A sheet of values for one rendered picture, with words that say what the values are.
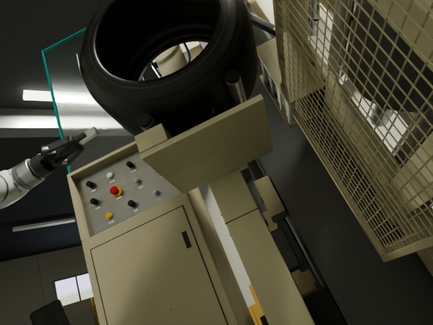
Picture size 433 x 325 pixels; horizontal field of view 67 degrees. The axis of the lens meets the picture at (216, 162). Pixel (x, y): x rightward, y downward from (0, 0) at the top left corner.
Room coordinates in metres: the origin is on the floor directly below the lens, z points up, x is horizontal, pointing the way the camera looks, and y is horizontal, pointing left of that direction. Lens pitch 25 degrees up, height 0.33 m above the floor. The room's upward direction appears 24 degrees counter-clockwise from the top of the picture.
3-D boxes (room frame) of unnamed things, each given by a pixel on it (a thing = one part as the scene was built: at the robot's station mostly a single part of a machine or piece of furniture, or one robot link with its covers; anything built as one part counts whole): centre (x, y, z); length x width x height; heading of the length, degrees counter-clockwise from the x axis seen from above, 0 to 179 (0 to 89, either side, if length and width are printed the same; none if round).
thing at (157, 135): (0.95, 0.13, 0.83); 0.36 x 0.09 x 0.06; 176
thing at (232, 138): (0.94, -0.01, 0.80); 0.37 x 0.36 x 0.02; 86
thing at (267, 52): (1.14, -0.40, 1.05); 0.20 x 0.15 x 0.30; 176
